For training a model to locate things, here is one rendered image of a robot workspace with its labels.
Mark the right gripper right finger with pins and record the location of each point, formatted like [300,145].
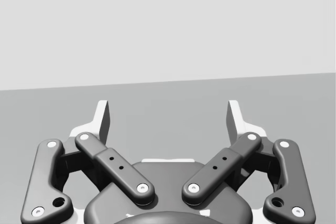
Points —
[219,166]

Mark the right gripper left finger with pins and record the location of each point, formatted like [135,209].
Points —
[118,167]

